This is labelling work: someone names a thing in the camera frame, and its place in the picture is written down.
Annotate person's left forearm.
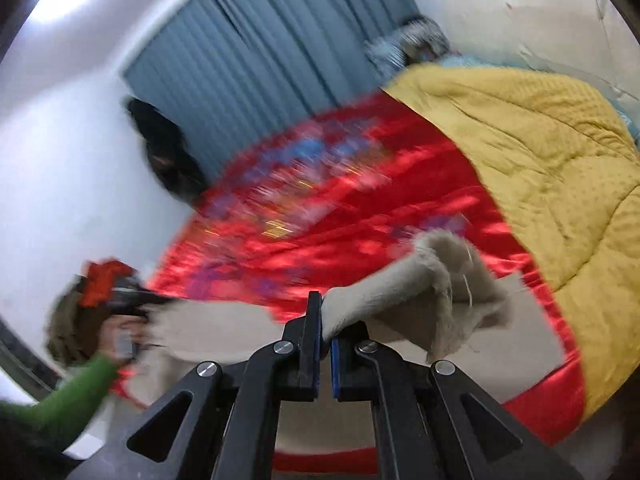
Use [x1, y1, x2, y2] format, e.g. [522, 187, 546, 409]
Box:
[0, 352, 121, 456]

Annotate person's left hand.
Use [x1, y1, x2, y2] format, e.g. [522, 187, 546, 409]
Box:
[97, 312, 126, 361]

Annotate red floral satin blanket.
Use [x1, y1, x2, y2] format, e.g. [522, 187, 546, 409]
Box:
[112, 92, 588, 476]

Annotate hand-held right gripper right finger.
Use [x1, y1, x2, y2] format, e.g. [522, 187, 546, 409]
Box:
[330, 322, 583, 480]

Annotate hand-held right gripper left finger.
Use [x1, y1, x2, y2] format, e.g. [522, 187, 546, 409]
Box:
[67, 291, 323, 480]

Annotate beige pants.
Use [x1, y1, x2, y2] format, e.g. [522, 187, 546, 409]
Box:
[135, 230, 563, 453]

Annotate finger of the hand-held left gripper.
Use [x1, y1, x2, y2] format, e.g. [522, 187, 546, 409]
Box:
[139, 291, 173, 321]

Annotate striped blue clothes heap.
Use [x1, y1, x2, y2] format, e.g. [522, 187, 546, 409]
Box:
[364, 15, 451, 68]

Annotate blue-grey curtains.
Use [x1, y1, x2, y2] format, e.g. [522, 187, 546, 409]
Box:
[122, 0, 421, 181]

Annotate cream padded headboard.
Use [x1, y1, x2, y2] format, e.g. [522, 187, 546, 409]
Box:
[440, 0, 640, 111]

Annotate yellow dotted quilt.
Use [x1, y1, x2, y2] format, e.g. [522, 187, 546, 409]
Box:
[382, 65, 640, 418]

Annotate pile of colourful clothes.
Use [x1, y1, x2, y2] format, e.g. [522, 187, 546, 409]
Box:
[45, 259, 146, 366]

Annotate black hanging coat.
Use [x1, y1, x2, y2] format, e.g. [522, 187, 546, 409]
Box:
[125, 97, 211, 206]

